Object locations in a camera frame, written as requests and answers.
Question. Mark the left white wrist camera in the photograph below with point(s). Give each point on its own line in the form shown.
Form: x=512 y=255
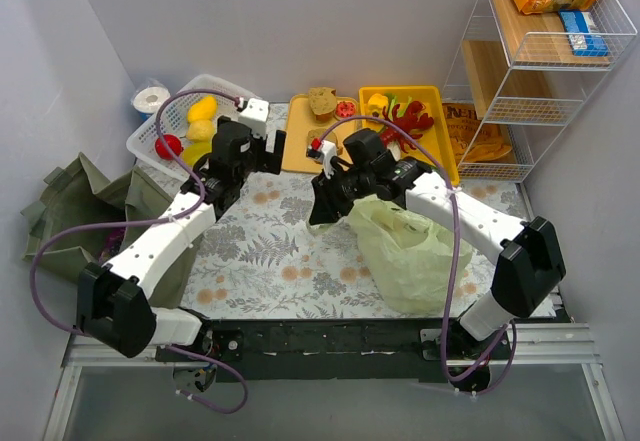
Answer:
x=253 y=113

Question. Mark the tissue roll in blue wrap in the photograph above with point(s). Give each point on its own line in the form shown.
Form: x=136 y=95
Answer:
x=148 y=98

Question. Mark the olive green canvas bag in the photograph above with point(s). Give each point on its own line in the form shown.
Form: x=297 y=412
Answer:
x=81 y=194

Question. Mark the deep yellow plastic bin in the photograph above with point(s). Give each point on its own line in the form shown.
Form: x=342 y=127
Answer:
x=435 y=140

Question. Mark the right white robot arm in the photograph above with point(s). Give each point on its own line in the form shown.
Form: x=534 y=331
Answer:
x=526 y=254

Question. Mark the purple candy bag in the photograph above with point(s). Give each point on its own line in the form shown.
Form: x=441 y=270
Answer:
x=112 y=245

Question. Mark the white wire shelf rack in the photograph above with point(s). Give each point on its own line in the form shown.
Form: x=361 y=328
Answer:
x=519 y=72

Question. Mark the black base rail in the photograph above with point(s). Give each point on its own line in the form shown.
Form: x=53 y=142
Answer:
x=329 y=349

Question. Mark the red toy apple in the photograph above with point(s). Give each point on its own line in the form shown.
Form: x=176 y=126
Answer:
x=168 y=146

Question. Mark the yellow toy fruit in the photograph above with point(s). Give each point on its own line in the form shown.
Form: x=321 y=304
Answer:
x=204 y=109

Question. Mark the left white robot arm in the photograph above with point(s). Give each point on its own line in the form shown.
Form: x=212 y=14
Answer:
x=113 y=303

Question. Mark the bread slice rear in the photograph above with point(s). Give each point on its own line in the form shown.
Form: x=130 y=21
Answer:
x=322 y=102

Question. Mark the light green plastic bag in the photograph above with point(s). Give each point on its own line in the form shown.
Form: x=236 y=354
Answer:
x=408 y=256

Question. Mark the pale yellow toy lemon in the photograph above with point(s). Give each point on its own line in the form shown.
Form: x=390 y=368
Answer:
x=201 y=131

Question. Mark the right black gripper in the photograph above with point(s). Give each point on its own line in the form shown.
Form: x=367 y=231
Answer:
x=327 y=193

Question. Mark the pale yellow flat tray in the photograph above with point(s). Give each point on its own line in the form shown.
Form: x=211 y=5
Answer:
x=301 y=127

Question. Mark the red toy lobster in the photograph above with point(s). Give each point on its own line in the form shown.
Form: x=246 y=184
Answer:
x=414 y=121

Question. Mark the blue snack box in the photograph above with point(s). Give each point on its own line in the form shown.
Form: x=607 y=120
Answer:
x=583 y=34

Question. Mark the yellow toy pepper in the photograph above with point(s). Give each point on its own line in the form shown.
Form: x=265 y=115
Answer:
x=377 y=105

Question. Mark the yellow green toy starfruit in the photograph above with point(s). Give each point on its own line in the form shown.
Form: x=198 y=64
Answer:
x=194 y=152

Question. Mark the orange chips bag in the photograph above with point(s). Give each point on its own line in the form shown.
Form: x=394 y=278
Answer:
x=471 y=140

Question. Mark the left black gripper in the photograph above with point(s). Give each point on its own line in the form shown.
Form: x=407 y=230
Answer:
x=273 y=151

